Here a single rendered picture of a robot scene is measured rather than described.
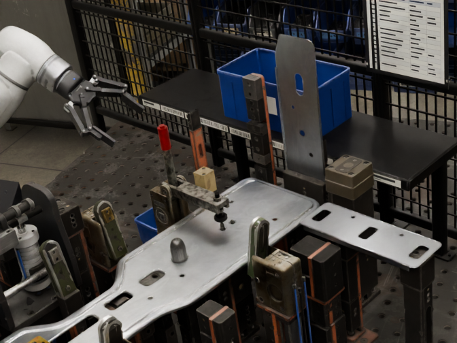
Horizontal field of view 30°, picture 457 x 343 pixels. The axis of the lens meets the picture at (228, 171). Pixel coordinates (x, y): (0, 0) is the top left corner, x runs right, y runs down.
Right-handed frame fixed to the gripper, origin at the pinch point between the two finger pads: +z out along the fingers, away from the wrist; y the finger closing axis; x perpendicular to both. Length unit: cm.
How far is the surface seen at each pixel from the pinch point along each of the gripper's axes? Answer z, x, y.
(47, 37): -84, -149, -106
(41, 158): -59, -205, -79
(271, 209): 43, 37, 18
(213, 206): 33, 41, 28
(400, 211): 72, 17, -17
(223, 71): 14.0, 24.8, -14.6
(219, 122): 20.5, 14.3, -8.7
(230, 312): 47, 49, 49
